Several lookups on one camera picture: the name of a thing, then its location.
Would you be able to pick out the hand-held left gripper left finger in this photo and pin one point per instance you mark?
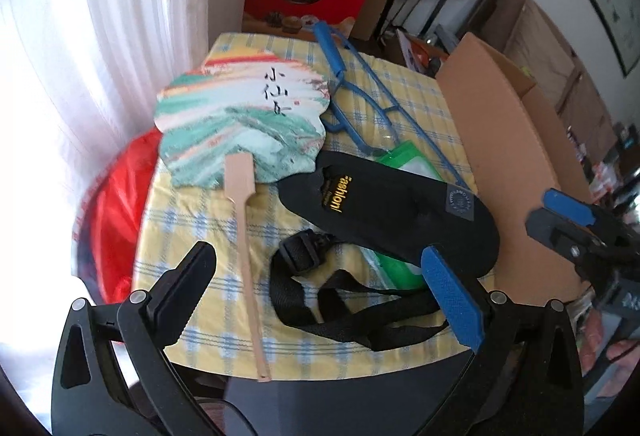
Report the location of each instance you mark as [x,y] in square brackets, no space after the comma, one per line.
[185,286]

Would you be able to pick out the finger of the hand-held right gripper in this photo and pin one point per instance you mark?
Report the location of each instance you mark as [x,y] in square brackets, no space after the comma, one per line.
[547,228]
[567,207]

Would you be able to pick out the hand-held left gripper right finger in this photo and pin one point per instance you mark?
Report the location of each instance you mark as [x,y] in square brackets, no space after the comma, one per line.
[452,296]

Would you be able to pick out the cardboard box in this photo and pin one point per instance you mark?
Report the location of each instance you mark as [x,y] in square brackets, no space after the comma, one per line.
[500,140]

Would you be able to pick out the green plastic pouch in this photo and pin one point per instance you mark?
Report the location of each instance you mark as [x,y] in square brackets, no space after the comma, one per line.
[407,163]

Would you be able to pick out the blue clothes hanger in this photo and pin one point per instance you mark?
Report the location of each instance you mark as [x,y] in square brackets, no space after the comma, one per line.
[330,45]

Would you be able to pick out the person's right hand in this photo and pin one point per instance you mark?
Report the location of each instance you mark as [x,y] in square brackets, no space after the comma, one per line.
[624,350]

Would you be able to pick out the cluttered shelf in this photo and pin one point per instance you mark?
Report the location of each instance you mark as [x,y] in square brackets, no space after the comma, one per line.
[607,165]

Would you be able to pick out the yellow plaid tablecloth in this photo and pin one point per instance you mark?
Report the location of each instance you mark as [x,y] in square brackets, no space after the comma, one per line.
[200,226]

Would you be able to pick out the red plastic bag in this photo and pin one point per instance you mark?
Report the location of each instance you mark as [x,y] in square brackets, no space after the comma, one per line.
[120,211]

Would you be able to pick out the brown sofa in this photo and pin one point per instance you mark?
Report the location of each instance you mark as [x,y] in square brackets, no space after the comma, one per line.
[545,45]

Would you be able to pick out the orange white package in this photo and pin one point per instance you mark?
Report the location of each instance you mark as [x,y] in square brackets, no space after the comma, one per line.
[415,48]

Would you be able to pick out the black speaker stand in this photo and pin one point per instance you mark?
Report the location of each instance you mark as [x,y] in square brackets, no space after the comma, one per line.
[415,0]

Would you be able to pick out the white curtain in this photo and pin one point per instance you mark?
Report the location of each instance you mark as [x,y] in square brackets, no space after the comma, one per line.
[100,15]

